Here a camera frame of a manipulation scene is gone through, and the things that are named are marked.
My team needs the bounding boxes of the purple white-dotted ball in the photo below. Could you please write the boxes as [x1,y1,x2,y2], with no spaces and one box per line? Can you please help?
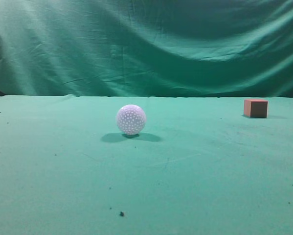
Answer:
[115,104,147,135]

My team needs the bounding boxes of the green backdrop curtain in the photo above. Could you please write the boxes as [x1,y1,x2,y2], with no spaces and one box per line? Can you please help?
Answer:
[0,0,293,97]

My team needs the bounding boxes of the orange cube block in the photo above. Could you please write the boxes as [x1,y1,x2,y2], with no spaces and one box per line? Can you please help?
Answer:
[243,98,268,118]

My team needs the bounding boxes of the green table cloth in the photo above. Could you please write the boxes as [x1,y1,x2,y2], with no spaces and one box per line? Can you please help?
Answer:
[0,95,293,235]

